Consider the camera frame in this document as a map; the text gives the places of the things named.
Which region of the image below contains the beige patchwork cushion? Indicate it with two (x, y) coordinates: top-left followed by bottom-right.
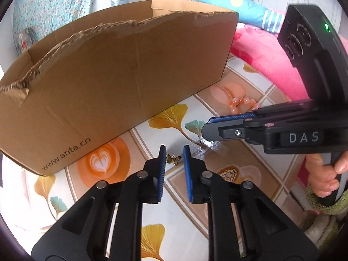
(15, 27), (41, 56)

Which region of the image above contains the teal floral cloth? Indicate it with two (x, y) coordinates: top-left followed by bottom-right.
(12, 0), (104, 57)

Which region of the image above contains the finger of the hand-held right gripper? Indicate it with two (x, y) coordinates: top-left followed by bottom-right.
(206, 100), (314, 125)
(201, 120), (272, 142)

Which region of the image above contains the brown cardboard box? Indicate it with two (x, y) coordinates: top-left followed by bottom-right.
(0, 0), (239, 177)

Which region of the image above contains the person's right forearm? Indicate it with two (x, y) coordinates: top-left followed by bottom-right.
(300, 189), (344, 253)

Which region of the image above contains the blue cartoon pillow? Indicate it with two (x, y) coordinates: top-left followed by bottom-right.
(186, 0), (284, 32)

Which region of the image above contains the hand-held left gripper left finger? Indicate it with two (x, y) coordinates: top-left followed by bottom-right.
(31, 145), (167, 261)

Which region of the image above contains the pink blanket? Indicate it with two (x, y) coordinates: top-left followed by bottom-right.
(230, 8), (313, 104)

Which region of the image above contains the person's right hand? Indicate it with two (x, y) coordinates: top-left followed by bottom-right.
(304, 150), (348, 197)

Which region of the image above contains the pink bead bracelet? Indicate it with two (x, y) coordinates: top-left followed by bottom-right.
(228, 96), (261, 115)

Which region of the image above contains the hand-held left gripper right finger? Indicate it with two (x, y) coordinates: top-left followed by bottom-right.
(183, 145), (318, 261)

